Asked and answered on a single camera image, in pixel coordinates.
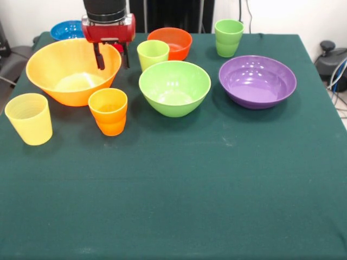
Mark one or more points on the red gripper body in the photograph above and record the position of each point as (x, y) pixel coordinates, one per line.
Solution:
(108, 32)

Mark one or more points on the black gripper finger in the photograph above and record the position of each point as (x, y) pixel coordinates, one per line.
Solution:
(101, 62)
(127, 59)

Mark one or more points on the large yellow-orange bowl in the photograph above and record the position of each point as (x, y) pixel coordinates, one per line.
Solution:
(54, 67)

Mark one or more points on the red cup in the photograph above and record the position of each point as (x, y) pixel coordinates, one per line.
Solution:
(118, 48)

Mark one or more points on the lime yellow cup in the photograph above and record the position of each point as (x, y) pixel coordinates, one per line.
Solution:
(151, 54)

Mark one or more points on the blue bowl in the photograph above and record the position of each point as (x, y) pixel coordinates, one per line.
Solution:
(66, 31)

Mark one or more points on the green bowl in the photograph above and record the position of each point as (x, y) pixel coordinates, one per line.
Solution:
(173, 81)

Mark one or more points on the orange cup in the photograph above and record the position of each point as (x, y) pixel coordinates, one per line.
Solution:
(108, 113)

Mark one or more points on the red-orange bowl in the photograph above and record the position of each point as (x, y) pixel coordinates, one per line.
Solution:
(176, 40)

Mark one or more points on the grey office chair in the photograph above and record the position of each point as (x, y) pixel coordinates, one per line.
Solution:
(16, 59)

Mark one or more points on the green cup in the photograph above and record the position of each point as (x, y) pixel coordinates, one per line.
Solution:
(229, 40)

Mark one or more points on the purple bowl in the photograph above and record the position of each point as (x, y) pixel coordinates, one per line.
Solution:
(257, 81)

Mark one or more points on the dark green tablecloth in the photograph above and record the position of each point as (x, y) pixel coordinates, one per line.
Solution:
(173, 189)

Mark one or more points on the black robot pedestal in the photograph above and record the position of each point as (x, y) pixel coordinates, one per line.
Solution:
(168, 13)

